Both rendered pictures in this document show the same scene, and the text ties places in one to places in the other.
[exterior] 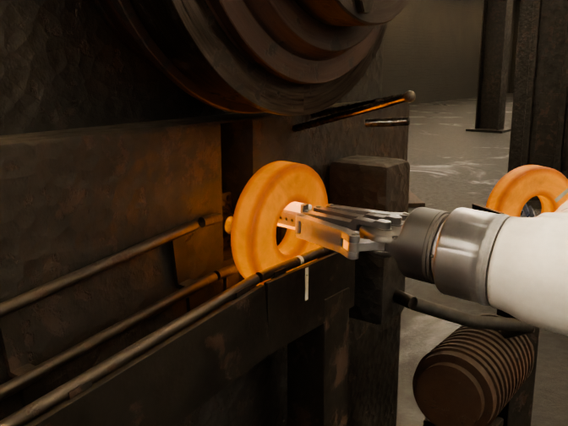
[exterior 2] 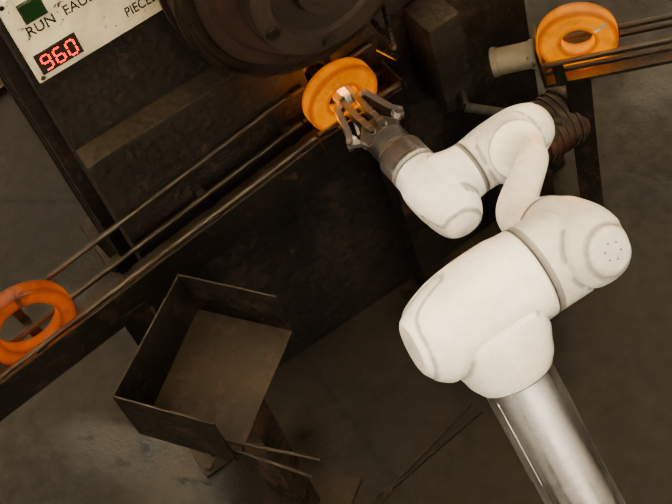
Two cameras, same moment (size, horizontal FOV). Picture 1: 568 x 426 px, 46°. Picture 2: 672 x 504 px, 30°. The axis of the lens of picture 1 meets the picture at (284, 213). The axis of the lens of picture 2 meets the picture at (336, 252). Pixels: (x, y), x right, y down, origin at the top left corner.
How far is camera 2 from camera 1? 1.92 m
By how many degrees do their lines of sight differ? 50
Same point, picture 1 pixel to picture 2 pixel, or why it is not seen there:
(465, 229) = (390, 159)
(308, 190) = (352, 77)
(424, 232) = (378, 150)
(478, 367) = not seen: hidden behind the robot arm
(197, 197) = (285, 82)
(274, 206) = (323, 99)
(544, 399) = not seen: outside the picture
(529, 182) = (564, 23)
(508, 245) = (401, 177)
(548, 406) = not seen: outside the picture
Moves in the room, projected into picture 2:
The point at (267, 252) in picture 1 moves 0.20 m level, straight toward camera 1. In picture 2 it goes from (325, 119) to (288, 200)
